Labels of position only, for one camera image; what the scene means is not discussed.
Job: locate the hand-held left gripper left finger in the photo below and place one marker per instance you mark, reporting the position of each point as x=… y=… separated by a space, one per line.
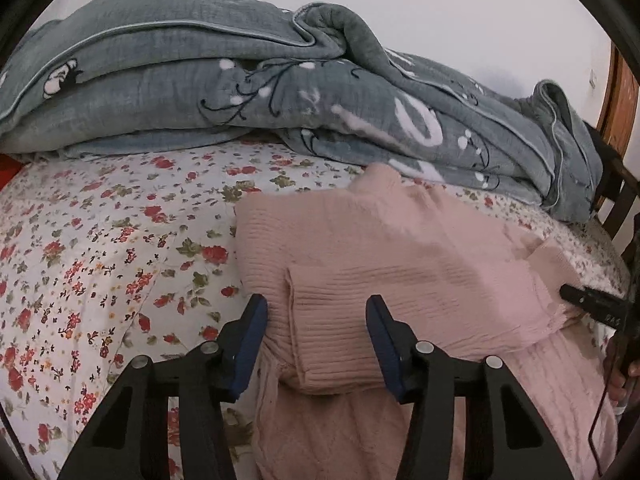
x=250 y=340

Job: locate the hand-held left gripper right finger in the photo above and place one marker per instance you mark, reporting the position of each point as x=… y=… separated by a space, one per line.
x=385 y=345

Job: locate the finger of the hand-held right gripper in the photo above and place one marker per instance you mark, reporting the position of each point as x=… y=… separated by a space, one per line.
x=590 y=302

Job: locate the pink ribbed sweater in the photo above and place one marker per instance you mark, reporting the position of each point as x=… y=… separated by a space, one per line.
x=400 y=260

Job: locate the person's right hand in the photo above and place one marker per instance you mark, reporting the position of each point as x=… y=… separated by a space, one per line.
x=622 y=385

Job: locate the dark wooden chair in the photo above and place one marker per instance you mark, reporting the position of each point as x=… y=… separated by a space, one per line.
x=612 y=195

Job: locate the floral bedsheet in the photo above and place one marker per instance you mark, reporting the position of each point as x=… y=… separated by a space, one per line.
x=100 y=260

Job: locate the grey printed quilt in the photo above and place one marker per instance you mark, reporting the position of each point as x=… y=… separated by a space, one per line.
x=200 y=85

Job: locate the red cloth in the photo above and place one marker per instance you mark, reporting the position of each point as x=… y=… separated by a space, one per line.
x=7 y=167

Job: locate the wooden door frame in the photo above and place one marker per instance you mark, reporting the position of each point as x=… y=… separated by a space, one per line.
x=625 y=105

